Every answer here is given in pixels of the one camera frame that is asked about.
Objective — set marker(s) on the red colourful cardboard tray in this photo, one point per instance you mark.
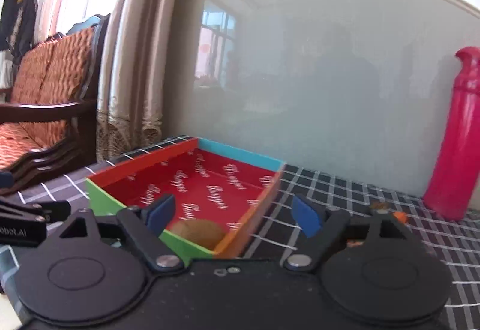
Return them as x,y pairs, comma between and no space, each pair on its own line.
229,186

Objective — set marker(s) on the brown kiwi fruit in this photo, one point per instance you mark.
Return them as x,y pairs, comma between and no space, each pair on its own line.
205,233

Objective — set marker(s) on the pink thermos flask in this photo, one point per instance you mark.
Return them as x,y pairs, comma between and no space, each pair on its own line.
457,168

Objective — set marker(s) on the dark jackets on rack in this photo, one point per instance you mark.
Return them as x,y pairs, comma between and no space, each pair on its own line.
18,19

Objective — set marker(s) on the beige lace curtain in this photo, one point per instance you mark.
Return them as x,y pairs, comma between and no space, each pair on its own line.
130,91

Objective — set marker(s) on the wooden sofa with orange cushions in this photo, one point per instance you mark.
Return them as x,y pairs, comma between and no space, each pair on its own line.
49,121

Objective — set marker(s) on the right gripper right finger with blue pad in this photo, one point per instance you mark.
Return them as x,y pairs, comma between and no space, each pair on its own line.
324,230

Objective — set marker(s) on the small orange tangerine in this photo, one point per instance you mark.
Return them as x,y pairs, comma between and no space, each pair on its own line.
379,208

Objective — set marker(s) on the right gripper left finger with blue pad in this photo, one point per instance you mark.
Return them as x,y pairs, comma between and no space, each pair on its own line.
142,228

